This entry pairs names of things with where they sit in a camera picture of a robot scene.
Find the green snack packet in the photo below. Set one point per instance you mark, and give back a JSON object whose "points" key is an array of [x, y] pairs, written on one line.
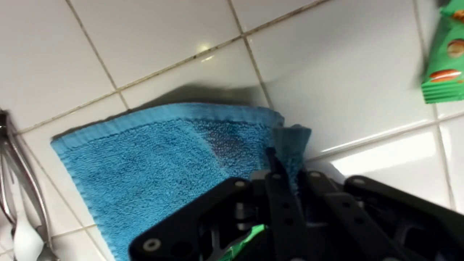
{"points": [[446, 58]]}

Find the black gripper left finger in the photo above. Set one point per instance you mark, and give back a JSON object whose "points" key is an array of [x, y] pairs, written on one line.
{"points": [[284, 218]]}

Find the blue terry towel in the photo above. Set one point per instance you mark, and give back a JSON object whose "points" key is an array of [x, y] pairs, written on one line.
{"points": [[153, 164]]}

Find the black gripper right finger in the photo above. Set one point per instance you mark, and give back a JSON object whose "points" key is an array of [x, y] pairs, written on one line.
{"points": [[377, 227]]}

